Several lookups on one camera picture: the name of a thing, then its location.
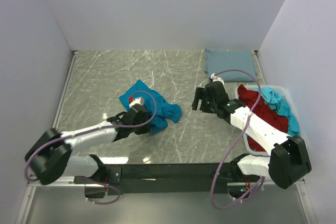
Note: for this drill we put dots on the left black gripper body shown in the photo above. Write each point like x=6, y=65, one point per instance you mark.
x=141, y=129

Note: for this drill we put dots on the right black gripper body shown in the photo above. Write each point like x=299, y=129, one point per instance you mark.
x=208, y=105

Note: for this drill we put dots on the teal blue t-shirt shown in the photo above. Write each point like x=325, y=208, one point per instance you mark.
x=164, y=110

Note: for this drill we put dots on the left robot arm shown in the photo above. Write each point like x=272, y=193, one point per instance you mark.
x=51, y=157

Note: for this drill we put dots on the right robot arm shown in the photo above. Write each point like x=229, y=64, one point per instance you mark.
x=287, y=159

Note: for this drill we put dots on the red t-shirt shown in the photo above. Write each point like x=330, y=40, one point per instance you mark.
x=262, y=109

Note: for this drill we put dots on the folded grey-blue t-shirt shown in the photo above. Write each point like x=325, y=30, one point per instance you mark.
x=217, y=60

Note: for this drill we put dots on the light blue t-shirt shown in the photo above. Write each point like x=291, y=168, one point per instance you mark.
x=281, y=112

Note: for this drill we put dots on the black mounting beam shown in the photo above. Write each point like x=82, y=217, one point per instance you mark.
x=134, y=186

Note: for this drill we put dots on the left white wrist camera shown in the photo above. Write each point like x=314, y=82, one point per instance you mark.
x=134, y=101

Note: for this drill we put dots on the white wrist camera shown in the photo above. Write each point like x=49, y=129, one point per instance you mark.
x=134, y=101
x=214, y=77

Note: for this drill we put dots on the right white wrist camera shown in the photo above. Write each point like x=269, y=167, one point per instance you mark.
x=214, y=77

